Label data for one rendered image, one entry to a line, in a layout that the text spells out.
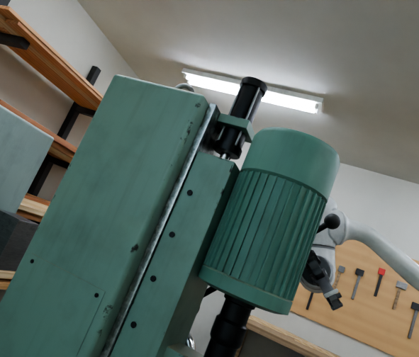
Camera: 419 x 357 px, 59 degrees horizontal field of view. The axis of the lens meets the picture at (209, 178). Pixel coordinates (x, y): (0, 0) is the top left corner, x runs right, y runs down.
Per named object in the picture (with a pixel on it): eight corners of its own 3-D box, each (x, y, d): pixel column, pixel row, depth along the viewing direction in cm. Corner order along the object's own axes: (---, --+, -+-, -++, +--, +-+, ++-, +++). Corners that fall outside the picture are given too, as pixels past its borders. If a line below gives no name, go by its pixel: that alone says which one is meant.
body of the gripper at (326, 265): (310, 292, 96) (310, 290, 87) (295, 262, 99) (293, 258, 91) (337, 280, 95) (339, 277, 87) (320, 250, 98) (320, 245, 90)
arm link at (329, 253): (295, 290, 103) (298, 243, 106) (298, 292, 117) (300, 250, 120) (336, 295, 99) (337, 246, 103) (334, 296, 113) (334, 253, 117)
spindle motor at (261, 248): (282, 321, 56) (344, 140, 62) (183, 275, 62) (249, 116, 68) (291, 316, 72) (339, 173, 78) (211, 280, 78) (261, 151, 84)
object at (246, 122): (237, 151, 72) (267, 76, 75) (201, 140, 75) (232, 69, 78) (244, 164, 79) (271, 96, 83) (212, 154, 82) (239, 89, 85)
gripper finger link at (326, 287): (308, 273, 91) (310, 277, 92) (324, 301, 81) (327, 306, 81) (322, 266, 91) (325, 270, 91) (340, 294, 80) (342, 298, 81)
